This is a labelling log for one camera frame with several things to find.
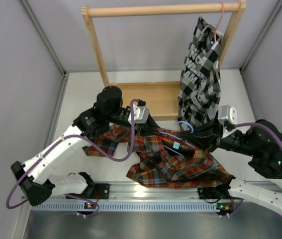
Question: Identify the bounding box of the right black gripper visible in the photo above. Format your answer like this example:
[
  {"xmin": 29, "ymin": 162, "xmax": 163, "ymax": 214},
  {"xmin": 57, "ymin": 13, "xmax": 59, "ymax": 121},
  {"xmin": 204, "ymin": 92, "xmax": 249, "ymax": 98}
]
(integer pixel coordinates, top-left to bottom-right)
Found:
[{"xmin": 178, "ymin": 117, "xmax": 258, "ymax": 157}]

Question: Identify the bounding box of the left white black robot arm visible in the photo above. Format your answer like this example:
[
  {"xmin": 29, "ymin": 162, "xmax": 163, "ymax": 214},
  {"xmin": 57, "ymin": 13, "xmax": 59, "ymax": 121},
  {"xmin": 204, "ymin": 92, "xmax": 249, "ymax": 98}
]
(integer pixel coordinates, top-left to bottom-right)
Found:
[{"xmin": 10, "ymin": 86, "xmax": 158, "ymax": 206}]

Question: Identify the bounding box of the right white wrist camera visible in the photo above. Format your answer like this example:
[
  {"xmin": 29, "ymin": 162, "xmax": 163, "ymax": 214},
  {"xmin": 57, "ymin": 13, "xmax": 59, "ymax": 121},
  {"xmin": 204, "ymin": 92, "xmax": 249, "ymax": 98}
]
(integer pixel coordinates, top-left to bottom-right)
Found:
[{"xmin": 217, "ymin": 105, "xmax": 238, "ymax": 131}]

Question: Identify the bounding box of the pink plastic hanger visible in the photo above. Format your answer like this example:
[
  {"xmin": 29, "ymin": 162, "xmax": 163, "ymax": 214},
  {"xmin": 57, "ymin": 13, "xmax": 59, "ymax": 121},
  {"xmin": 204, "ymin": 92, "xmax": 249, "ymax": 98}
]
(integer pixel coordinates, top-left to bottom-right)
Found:
[{"xmin": 213, "ymin": 1, "xmax": 225, "ymax": 43}]

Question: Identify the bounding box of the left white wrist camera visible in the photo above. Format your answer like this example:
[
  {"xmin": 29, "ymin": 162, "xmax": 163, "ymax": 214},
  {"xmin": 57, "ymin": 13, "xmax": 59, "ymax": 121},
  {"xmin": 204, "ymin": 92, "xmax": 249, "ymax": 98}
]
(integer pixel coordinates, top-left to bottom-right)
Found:
[{"xmin": 128, "ymin": 99, "xmax": 149, "ymax": 125}]

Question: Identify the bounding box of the light blue plastic hanger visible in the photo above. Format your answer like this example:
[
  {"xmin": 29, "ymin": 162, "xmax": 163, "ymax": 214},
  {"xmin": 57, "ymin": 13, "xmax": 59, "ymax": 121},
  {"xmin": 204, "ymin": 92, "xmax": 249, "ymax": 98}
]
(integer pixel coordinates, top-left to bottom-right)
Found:
[{"xmin": 159, "ymin": 120, "xmax": 197, "ymax": 149}]

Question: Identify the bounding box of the wooden clothes rack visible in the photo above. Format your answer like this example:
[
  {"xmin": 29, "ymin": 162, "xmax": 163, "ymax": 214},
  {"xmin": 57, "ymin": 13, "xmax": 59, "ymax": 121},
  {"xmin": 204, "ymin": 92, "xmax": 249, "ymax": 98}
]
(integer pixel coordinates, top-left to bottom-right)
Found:
[{"xmin": 81, "ymin": 0, "xmax": 247, "ymax": 120}]

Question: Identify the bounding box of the red brown plaid shirt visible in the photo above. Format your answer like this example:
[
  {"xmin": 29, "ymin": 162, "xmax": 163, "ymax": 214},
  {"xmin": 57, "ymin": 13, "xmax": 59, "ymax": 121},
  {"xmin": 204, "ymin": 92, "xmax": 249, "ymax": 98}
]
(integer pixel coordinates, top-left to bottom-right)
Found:
[{"xmin": 82, "ymin": 124, "xmax": 233, "ymax": 190}]

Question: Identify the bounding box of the aluminium mounting rail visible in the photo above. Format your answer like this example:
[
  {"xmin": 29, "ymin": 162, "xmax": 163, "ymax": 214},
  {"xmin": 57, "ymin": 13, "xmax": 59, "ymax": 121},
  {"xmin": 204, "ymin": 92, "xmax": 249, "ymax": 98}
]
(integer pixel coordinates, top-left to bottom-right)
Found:
[{"xmin": 22, "ymin": 181, "xmax": 282, "ymax": 212}]

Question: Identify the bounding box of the black white checkered shirt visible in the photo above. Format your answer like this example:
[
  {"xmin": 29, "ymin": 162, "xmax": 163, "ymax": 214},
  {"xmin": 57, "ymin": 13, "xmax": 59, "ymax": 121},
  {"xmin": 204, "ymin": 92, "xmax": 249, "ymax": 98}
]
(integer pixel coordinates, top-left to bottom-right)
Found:
[{"xmin": 178, "ymin": 17, "xmax": 223, "ymax": 127}]

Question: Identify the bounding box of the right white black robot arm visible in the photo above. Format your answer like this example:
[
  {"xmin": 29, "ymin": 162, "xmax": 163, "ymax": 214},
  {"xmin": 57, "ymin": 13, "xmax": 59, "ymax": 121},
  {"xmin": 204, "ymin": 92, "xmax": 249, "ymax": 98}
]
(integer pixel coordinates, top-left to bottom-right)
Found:
[{"xmin": 180, "ymin": 119, "xmax": 282, "ymax": 217}]

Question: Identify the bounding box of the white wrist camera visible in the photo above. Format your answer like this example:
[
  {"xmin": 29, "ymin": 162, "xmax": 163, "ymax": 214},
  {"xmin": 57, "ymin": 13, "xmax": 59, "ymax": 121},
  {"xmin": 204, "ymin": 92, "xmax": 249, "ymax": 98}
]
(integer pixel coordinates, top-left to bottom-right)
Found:
[
  {"xmin": 128, "ymin": 99, "xmax": 149, "ymax": 125},
  {"xmin": 217, "ymin": 105, "xmax": 238, "ymax": 131}
]

